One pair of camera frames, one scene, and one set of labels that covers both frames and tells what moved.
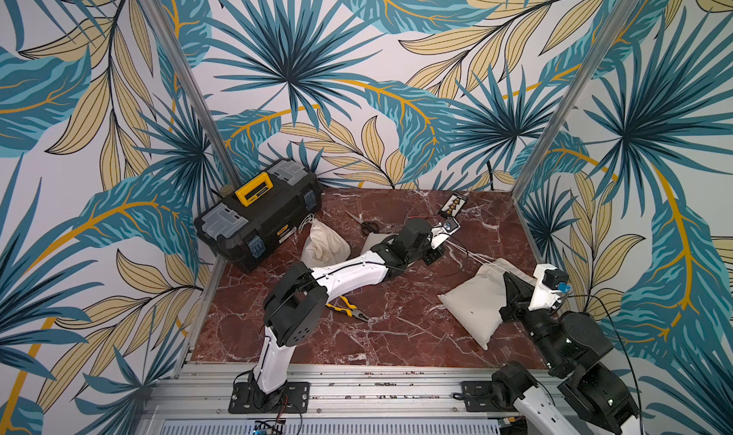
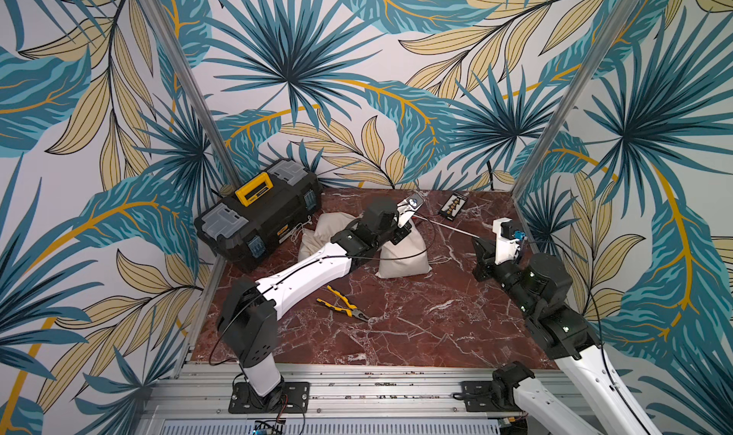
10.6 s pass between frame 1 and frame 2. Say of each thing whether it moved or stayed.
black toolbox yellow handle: stayed
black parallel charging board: stayed
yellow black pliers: stayed
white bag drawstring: moved
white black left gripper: moved
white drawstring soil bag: moved
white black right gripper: moved
